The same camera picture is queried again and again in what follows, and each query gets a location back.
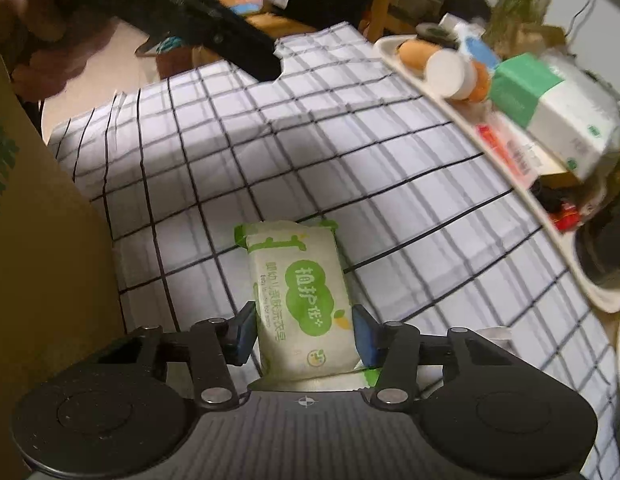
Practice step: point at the wooden stool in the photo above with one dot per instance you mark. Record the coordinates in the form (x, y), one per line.
(275, 24)

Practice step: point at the black round object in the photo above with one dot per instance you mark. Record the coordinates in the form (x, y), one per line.
(465, 2)

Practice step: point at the person's left hand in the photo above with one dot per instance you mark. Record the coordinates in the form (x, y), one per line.
(44, 30)

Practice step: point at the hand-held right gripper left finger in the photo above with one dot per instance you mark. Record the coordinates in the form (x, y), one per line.
(244, 334)

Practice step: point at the green white soap packet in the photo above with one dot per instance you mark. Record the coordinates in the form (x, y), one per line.
(300, 300)

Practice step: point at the red white flat box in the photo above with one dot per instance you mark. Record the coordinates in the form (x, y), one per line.
(510, 152)

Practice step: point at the black white checkered tablecloth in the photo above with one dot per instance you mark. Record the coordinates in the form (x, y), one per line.
(340, 160)

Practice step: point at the white plastic wrapped pack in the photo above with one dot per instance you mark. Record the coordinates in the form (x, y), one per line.
(585, 67)

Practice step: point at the green white tissue pack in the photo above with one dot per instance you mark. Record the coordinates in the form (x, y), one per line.
(555, 110)

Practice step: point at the white plastic tray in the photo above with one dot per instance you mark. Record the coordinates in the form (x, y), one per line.
(387, 50)

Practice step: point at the white cap bottle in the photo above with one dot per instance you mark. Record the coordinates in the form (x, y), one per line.
(445, 72)

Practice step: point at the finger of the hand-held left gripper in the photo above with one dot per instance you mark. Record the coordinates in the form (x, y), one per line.
(218, 37)

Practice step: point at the brown cardboard box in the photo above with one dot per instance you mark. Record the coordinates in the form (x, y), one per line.
(39, 260)

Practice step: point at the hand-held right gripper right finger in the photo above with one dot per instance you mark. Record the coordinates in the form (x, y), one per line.
(365, 336)

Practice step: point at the small red object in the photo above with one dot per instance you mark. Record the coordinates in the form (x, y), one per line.
(565, 219)

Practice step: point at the white spray bottle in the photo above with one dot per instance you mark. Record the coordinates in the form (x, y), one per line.
(475, 45)

